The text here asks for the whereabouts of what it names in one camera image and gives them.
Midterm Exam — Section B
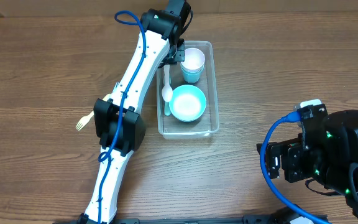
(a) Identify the pink plastic cup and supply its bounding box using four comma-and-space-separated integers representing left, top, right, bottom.
181, 48, 205, 73

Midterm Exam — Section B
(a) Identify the blue plastic cup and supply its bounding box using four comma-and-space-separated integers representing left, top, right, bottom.
182, 69, 203, 84

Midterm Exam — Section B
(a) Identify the white plastic spoon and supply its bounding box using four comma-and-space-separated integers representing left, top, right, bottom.
162, 65, 173, 103

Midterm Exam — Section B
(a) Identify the blue plastic bowl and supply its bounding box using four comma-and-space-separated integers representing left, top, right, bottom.
168, 85, 206, 122

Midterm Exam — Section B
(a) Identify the clear plastic storage container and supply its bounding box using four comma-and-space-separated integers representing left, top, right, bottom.
156, 40, 219, 139

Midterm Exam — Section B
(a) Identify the yellow plastic fork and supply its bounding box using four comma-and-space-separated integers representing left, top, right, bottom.
75, 93, 113, 131

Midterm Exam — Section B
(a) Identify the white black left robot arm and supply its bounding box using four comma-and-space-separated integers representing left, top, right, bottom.
76, 1, 193, 223

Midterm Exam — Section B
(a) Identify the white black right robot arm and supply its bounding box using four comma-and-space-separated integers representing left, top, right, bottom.
257, 104, 358, 223

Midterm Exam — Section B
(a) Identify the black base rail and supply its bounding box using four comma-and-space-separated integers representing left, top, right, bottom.
54, 210, 326, 224

